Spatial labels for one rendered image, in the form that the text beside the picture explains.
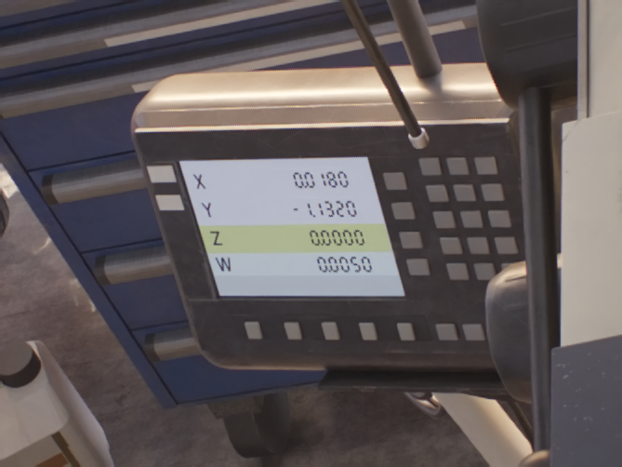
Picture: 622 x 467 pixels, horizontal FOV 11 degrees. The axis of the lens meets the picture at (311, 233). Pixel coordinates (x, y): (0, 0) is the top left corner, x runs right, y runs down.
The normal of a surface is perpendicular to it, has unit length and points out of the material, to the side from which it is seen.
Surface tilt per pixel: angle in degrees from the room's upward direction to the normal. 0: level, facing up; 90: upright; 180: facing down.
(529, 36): 49
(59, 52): 90
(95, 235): 90
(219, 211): 70
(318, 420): 0
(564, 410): 0
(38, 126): 90
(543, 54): 64
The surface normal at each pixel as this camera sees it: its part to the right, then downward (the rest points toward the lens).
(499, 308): -0.72, -0.29
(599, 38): -0.91, -0.31
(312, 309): -0.40, 0.50
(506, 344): -0.65, 0.16
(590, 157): -0.36, -0.64
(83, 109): -0.11, 0.75
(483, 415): 0.14, -0.04
